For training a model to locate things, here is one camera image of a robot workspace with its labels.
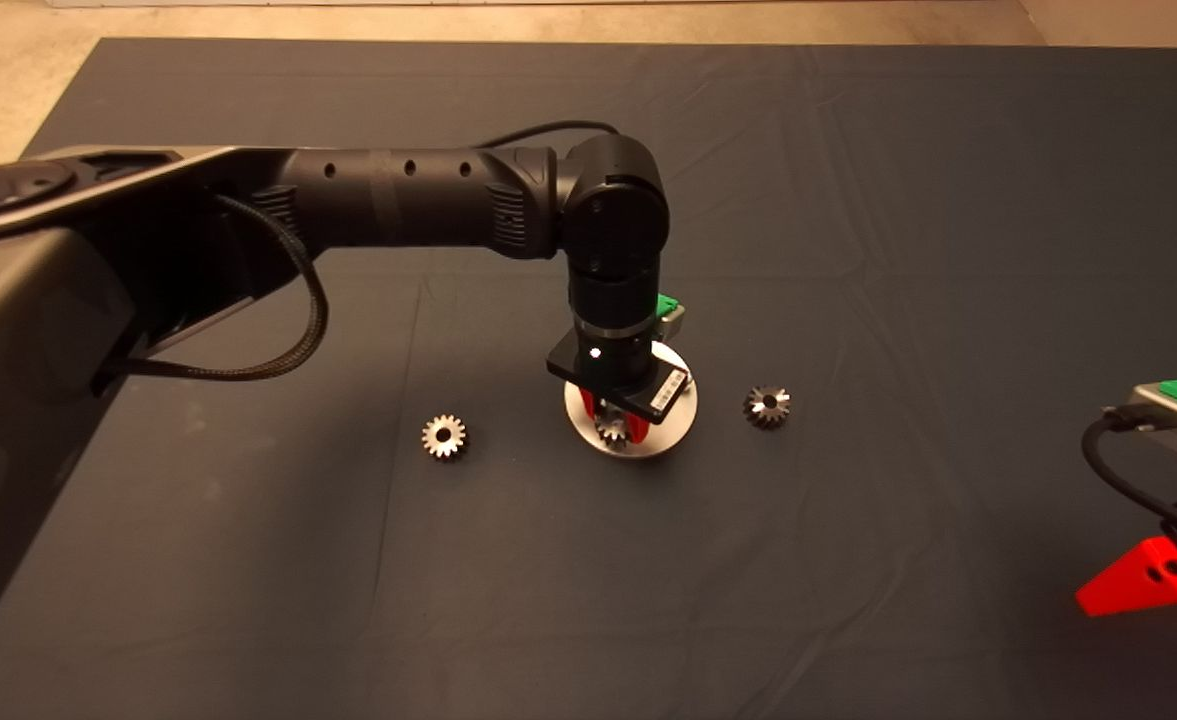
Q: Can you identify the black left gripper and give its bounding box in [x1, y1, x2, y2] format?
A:
[546, 320, 691, 446]

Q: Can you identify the round metal carrier plate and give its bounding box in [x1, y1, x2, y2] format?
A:
[564, 340, 699, 461]

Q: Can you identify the dark steel gear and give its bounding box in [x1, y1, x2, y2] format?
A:
[743, 386, 792, 431]

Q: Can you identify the dark grey table cloth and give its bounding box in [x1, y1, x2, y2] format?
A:
[0, 36, 1177, 720]

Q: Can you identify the thin black camera cable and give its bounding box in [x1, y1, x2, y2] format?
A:
[473, 120, 621, 151]
[1081, 405, 1177, 549]

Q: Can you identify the thick black braided cable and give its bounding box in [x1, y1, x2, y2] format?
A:
[93, 192, 331, 393]

